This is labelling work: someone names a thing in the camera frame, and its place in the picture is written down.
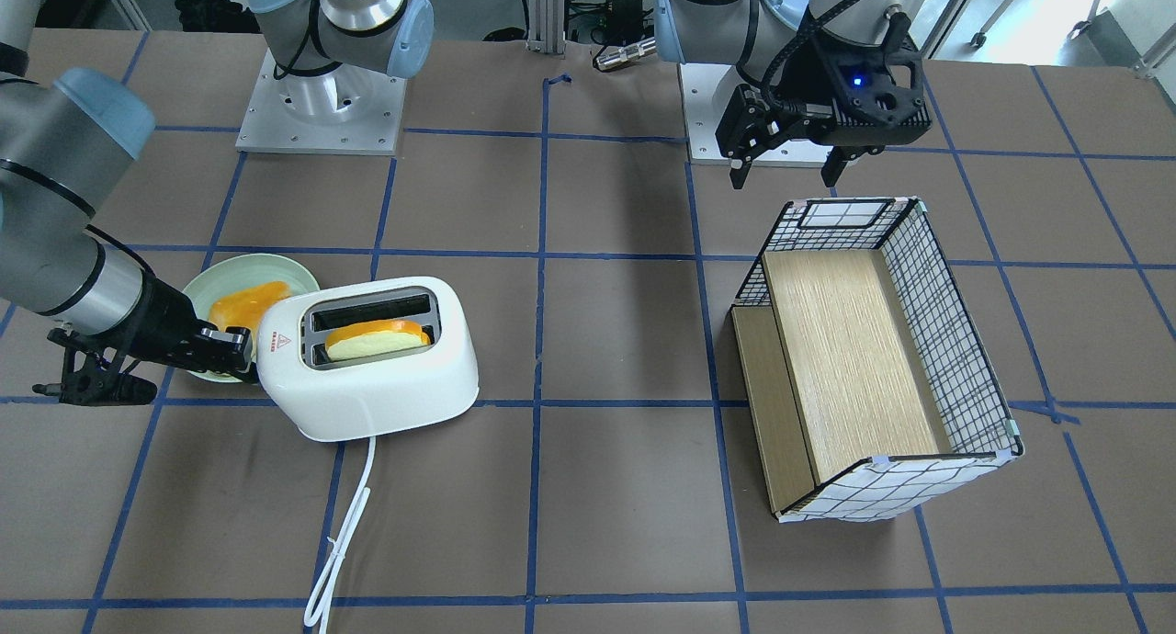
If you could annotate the toast slice in toaster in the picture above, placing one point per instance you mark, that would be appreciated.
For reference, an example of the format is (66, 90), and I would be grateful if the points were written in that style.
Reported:
(361, 340)

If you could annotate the orange bread on plate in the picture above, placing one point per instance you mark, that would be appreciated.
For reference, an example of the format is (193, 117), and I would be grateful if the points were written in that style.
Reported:
(246, 307)

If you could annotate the grid fabric wooden basket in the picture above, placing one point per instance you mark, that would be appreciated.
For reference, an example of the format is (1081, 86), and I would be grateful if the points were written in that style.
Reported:
(869, 386)

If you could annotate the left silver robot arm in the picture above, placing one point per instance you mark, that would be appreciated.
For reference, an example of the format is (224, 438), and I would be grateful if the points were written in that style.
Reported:
(766, 40)

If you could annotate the silver cylindrical connector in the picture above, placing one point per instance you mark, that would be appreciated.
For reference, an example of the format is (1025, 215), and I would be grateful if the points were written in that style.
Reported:
(611, 58)

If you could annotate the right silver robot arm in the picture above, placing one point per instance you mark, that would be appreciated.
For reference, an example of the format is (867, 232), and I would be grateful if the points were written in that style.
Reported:
(67, 143)

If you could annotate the aluminium frame post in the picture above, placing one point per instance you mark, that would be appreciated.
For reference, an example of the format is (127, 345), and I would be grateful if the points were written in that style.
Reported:
(545, 26)

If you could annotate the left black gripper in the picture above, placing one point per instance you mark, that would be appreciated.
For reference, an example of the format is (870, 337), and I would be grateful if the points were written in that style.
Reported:
(820, 87)

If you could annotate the light green plate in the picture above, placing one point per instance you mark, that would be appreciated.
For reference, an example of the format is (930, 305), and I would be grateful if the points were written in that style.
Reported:
(245, 271)

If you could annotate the white toaster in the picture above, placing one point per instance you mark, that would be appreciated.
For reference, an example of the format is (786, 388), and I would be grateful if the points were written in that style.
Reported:
(356, 398)

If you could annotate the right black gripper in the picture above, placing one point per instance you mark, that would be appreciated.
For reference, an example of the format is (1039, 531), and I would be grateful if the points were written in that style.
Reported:
(163, 317)

